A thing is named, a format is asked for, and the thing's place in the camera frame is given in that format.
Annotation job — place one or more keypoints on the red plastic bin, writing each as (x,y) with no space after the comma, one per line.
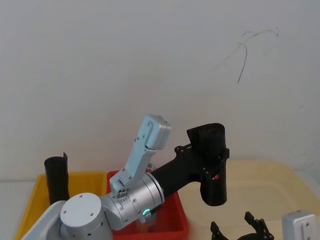
(175,217)

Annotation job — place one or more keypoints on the cream plastic tray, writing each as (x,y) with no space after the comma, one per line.
(262,187)

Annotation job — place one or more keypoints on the yellow plastic bin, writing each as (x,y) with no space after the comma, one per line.
(82,181)

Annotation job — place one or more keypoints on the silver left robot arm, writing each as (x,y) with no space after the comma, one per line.
(82,215)

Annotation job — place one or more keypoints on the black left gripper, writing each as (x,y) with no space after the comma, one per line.
(177,171)

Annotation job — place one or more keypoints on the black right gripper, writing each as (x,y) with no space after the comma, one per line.
(246,237)

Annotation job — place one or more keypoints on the black plastic tube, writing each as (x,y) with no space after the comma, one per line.
(57,180)
(210,142)

